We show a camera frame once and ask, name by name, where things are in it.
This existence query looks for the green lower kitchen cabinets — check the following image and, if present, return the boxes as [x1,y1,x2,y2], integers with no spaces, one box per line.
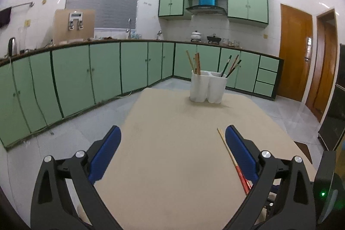
[1,40,284,149]

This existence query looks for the beige table cloth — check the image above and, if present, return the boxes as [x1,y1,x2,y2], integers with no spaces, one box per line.
[78,87,318,230]

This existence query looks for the black wok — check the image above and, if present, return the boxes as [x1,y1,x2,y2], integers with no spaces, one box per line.
[207,34,222,45]

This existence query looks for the brown cardboard box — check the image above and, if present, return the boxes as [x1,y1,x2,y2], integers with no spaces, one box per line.
[53,9,95,45]

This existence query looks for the orange wooden door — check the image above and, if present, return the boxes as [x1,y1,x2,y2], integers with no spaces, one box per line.
[306,9,337,121]
[277,4,313,102]

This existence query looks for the white cooking pot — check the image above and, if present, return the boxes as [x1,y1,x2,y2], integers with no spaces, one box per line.
[191,31,202,42]

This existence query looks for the wooden chopstick in holder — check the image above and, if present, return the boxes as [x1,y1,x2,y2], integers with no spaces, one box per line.
[185,50,195,74]
[195,53,201,75]

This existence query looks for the chrome sink faucet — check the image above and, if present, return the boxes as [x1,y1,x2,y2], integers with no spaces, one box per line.
[126,18,135,39]

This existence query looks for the black red chopstick in holder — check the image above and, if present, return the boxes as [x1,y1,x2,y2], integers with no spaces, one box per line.
[220,55,232,77]

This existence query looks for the brown wooden stool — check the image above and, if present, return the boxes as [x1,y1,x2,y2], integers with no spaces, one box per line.
[294,141,313,163]

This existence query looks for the white utensil holder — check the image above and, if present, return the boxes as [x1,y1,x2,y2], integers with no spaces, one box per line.
[190,71,227,104]

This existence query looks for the range hood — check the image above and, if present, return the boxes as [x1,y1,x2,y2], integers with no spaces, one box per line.
[186,5,227,16]

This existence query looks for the dark hanging towel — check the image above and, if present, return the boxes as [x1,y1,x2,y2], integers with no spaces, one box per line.
[0,7,12,28]

